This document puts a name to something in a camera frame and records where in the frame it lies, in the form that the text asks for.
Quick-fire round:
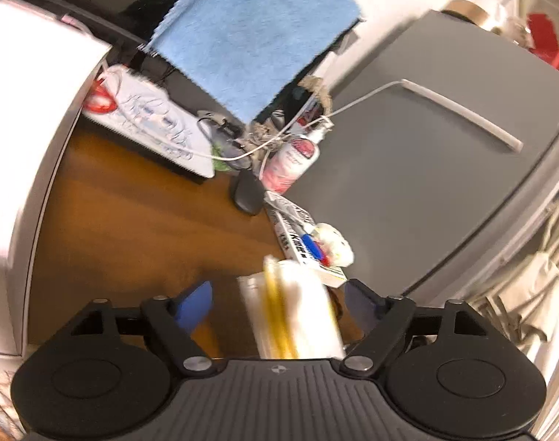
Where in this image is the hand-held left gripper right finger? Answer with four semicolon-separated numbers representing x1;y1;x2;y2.
344;278;488;374

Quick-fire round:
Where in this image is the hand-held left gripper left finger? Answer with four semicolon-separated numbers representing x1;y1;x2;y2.
71;280;214;376

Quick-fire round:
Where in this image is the white and yellow shopping bag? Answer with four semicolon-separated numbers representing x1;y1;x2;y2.
237;254;346;360

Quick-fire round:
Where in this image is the crumpled white wrapper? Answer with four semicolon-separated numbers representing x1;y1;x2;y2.
308;223;355;267

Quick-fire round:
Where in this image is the black and white printed box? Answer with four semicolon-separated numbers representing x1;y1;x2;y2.
263;191;349;288

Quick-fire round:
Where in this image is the black computer mouse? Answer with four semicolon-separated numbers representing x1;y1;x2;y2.
229;170;267;216

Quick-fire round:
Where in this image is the white spray bottle red label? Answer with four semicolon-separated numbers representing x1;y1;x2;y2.
260;117;333;195

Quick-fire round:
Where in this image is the beige cloth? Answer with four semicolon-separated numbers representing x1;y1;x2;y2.
467;184;559;354

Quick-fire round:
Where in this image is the white printed packet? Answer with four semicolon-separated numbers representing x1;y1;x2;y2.
82;64;216;180

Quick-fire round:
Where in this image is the white appliance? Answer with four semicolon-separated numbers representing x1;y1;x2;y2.
0;0;113;356

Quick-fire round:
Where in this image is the blue cloth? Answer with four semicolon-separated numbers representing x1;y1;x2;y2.
138;0;365;122

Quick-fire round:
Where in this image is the brown tape roll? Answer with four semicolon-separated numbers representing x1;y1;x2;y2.
440;0;491;28

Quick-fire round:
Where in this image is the red box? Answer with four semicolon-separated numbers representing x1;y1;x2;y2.
525;13;559;71

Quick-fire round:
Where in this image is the white cable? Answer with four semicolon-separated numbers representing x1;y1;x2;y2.
197;79;523;161

